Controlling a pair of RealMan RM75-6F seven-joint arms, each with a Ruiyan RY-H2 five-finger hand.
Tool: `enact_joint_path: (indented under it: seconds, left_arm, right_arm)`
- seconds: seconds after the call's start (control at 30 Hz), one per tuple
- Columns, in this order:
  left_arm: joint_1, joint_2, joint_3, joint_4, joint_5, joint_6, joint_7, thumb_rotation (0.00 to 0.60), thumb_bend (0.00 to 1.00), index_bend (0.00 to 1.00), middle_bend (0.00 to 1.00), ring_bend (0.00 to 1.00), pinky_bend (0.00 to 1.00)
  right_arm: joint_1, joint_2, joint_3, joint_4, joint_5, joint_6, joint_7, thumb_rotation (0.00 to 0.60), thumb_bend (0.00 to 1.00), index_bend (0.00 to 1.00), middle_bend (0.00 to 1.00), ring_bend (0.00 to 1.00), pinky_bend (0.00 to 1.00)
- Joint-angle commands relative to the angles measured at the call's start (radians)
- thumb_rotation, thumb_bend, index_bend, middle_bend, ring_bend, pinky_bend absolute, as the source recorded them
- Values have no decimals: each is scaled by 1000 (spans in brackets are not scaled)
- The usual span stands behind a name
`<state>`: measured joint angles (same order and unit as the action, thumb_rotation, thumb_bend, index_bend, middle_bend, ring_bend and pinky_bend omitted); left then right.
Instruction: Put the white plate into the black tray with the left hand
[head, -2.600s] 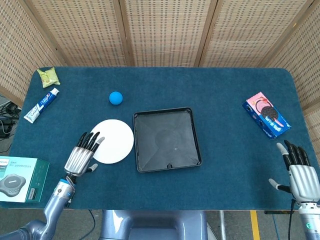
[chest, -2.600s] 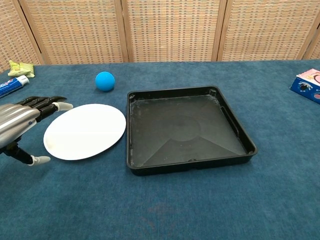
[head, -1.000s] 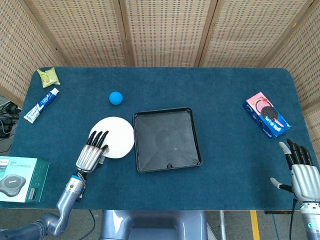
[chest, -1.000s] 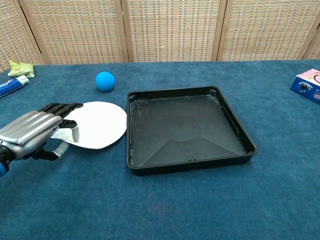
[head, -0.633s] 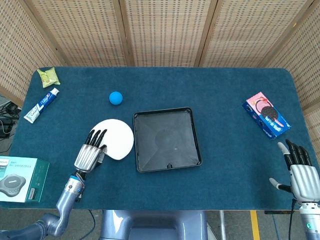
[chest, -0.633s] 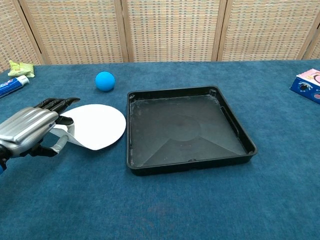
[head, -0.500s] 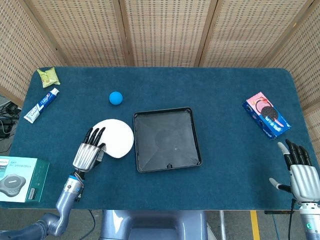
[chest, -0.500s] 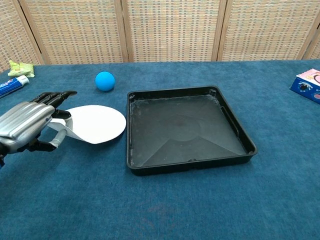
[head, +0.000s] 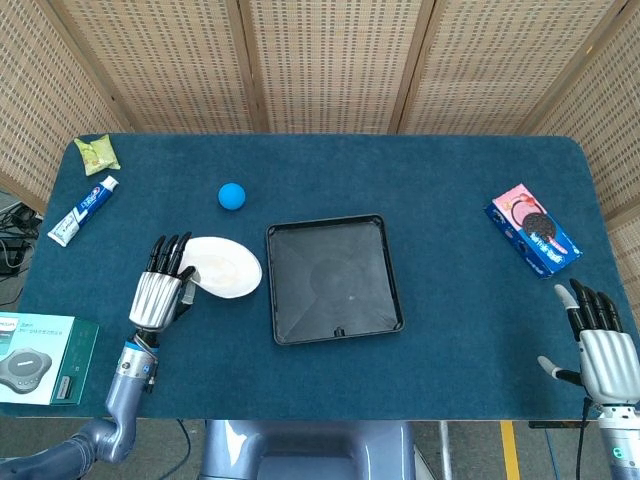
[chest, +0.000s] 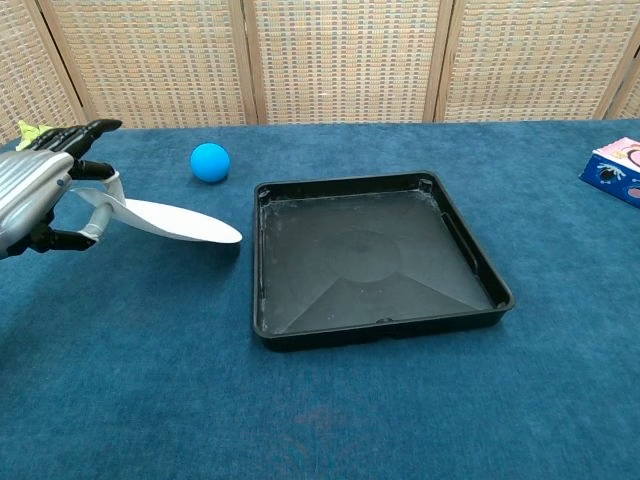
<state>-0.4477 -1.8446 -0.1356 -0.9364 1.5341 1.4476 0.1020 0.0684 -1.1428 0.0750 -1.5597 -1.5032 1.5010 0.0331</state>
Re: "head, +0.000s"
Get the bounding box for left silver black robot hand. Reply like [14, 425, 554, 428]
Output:
[128, 231, 197, 331]

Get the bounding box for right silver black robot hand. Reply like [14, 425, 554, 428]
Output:
[537, 278, 640, 407]

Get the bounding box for white round plate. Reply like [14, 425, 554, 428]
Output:
[177, 236, 264, 300]

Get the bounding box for black square plastic tray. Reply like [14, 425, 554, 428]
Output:
[264, 213, 405, 347]

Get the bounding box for white blue toothpaste tube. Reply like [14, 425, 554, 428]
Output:
[46, 174, 121, 248]

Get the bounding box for blue ball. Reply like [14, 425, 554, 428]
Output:
[217, 182, 247, 210]

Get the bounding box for white green speaker box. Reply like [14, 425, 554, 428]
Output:
[0, 312, 101, 407]

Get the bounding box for blue pink cookie box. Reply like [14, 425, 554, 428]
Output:
[483, 183, 585, 280]

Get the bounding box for green snack packet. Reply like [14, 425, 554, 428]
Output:
[73, 134, 122, 177]

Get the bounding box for metal table leg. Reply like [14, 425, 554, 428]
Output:
[437, 420, 454, 480]

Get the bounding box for blue felt table cover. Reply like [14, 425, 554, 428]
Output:
[14, 131, 635, 422]

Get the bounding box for blue-grey robot torso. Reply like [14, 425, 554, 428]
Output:
[198, 419, 417, 480]

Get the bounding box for wooden woven folding screen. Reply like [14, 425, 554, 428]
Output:
[0, 0, 640, 321]

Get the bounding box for blue floor cable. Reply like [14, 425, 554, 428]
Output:
[175, 419, 207, 480]

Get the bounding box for black cables and adapters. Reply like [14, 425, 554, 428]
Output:
[0, 197, 44, 281]

